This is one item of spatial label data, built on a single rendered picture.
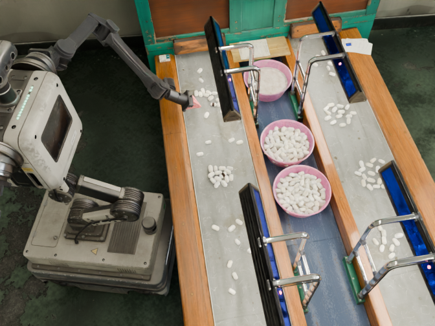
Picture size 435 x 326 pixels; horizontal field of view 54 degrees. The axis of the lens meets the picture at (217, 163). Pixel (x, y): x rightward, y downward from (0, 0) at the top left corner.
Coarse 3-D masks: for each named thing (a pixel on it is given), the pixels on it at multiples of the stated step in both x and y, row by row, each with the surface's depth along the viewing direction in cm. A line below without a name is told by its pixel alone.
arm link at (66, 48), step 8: (88, 16) 197; (96, 16) 201; (88, 24) 194; (96, 24) 199; (104, 24) 201; (72, 32) 184; (80, 32) 187; (88, 32) 191; (96, 32) 205; (104, 32) 203; (64, 40) 172; (72, 40) 180; (80, 40) 183; (56, 48) 168; (64, 48) 169; (72, 48) 173; (64, 56) 170; (72, 56) 174
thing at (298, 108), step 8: (320, 32) 202; (328, 32) 202; (336, 32) 203; (304, 40) 202; (296, 56) 212; (320, 56) 193; (328, 56) 193; (336, 56) 194; (296, 64) 215; (312, 64) 194; (296, 72) 220; (296, 80) 223; (304, 80) 205; (304, 88) 208; (304, 96) 213; (296, 104) 231; (296, 112) 228; (296, 120) 230
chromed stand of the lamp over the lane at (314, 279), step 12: (264, 240) 147; (276, 240) 147; (288, 240) 148; (300, 252) 161; (300, 264) 170; (300, 276) 140; (312, 276) 140; (276, 288) 140; (300, 288) 178; (312, 288) 150; (300, 300) 176
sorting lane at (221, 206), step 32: (192, 64) 247; (192, 128) 222; (224, 128) 221; (192, 160) 211; (224, 160) 211; (224, 192) 201; (224, 224) 192; (224, 256) 184; (224, 288) 177; (256, 288) 176; (224, 320) 170; (256, 320) 170
